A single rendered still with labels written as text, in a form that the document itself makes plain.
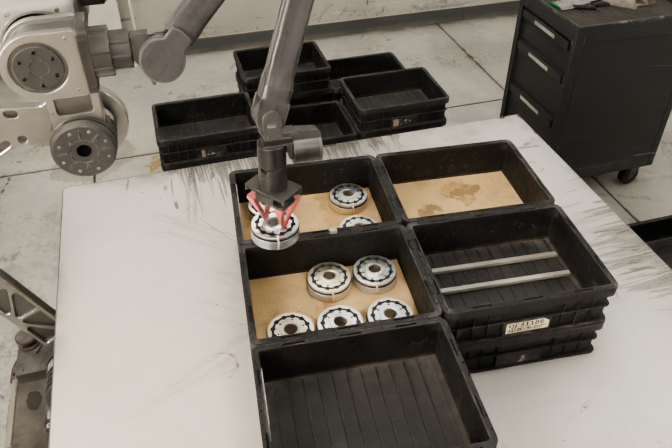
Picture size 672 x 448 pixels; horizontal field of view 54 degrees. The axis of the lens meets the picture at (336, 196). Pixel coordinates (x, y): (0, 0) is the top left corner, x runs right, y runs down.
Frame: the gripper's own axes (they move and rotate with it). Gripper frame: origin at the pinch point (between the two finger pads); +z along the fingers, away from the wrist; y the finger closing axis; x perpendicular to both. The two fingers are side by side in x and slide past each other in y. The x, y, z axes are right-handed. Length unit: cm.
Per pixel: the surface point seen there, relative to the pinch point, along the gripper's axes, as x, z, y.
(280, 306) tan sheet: 2.8, 22.6, -2.8
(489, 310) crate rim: -14.0, 12.4, -45.1
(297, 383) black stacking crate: 17.4, 22.8, -18.5
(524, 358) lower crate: -23, 32, -53
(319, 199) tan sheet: -34.5, 22.3, 12.6
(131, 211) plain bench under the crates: -12, 36, 66
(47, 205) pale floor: -45, 107, 178
